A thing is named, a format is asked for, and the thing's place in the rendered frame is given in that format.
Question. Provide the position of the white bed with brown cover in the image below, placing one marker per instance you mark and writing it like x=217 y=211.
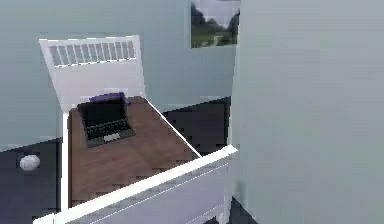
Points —
x=150 y=146

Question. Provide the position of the purple pillow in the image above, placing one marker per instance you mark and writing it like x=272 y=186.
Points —
x=107 y=97

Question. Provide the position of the black open laptop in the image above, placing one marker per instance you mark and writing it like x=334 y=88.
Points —
x=103 y=121

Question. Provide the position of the framed landscape picture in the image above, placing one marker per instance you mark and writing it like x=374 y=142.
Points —
x=215 y=25

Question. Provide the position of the grey white ball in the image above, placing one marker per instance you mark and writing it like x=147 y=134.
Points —
x=29 y=162

